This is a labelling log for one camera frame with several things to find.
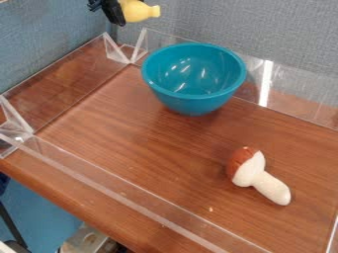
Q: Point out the brown and white toy mushroom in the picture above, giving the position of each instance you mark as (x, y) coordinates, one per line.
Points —
(246, 171)

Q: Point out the blue plastic bowl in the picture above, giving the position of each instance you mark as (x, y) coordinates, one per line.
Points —
(194, 76)

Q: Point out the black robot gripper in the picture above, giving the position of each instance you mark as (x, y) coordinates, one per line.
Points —
(112, 10)

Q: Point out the grey metal bracket under table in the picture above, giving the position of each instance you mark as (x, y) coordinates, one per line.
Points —
(88, 240)

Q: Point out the clear acrylic tray walls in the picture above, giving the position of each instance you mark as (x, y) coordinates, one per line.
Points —
(90, 140)

